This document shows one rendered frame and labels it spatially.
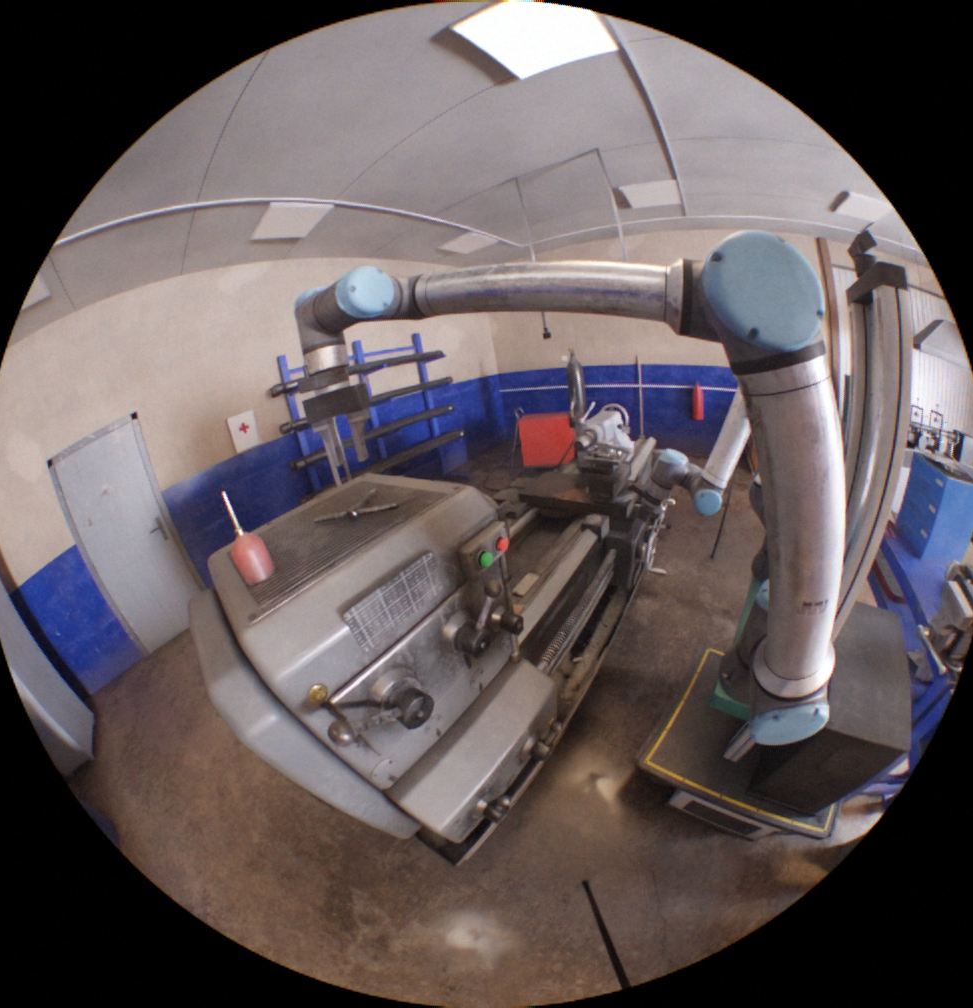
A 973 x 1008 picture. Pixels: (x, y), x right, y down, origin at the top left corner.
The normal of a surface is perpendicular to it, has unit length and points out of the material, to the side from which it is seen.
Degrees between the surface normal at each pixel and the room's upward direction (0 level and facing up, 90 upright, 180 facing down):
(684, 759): 0
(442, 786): 32
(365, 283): 90
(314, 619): 45
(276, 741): 90
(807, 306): 83
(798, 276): 83
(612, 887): 0
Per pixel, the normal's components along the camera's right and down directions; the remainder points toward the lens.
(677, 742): -0.16, -0.90
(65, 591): 0.80, 0.13
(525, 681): 0.29, -0.69
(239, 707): 0.47, -0.53
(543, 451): -0.28, 0.44
